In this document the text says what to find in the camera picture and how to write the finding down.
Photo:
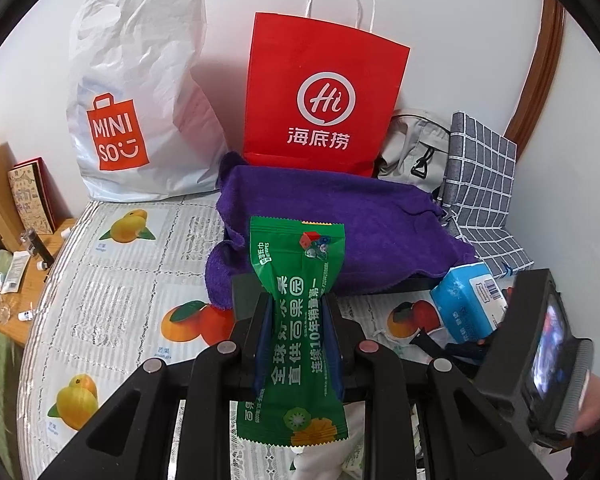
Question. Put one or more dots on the wooden side table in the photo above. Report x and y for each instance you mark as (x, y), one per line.
(30, 302)

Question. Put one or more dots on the red paper bag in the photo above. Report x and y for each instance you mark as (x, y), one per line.
(325, 60)

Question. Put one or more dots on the blue tissue pack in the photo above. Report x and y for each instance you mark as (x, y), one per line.
(460, 310)

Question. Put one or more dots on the small black device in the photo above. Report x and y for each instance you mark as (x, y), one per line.
(36, 247)

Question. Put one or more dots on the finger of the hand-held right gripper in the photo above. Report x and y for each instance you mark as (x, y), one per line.
(467, 352)

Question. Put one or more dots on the grey backpack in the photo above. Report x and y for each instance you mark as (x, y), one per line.
(410, 145)

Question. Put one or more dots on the wooden door frame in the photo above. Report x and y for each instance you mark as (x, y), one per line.
(540, 70)

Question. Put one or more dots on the person's right forearm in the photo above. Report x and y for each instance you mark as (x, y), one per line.
(597, 462)

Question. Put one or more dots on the white tube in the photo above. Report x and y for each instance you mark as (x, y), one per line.
(14, 275)

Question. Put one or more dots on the grey checked cloth bag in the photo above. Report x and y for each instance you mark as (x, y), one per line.
(480, 170)

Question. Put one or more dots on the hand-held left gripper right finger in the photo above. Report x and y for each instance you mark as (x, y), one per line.
(332, 350)

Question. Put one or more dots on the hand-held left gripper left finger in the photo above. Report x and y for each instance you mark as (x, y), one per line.
(265, 340)

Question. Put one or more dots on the fruit printed mat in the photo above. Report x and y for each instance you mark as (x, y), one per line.
(120, 285)

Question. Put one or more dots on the purple towel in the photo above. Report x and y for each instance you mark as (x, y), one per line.
(380, 230)

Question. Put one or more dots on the green cloth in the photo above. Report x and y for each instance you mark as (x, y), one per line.
(0, 385)

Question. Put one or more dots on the green snack packet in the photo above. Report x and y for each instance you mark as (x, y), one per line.
(290, 310)

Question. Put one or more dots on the white plastic shopping bag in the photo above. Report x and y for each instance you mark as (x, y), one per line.
(140, 60)

